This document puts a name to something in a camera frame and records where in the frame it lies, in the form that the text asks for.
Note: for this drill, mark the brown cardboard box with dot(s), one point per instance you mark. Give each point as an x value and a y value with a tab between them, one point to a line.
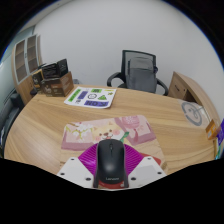
211	130

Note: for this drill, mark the black box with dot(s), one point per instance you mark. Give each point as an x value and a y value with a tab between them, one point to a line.
55	68

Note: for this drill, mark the wooden shelf cabinet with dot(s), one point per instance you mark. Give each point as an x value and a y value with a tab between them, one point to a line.
25	66

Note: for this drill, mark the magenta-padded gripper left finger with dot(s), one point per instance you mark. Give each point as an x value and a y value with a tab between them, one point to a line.
85	163

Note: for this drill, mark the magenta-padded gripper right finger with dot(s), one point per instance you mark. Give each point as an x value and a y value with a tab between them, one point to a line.
135	163

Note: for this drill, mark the wooden side desk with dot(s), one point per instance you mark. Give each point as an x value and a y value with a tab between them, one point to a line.
186	88

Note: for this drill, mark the white green purple sticker sheet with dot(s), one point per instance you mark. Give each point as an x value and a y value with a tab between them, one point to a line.
90	97

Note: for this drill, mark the brown printed carton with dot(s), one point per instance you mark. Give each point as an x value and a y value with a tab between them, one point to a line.
60	86

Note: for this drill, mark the black computer mouse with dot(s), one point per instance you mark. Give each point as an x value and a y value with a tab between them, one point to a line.
110	161

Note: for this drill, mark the black mesh office chair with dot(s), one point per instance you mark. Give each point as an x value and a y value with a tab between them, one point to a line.
124	63

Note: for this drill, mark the black leather armchair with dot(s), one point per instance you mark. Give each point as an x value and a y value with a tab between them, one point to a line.
8	116

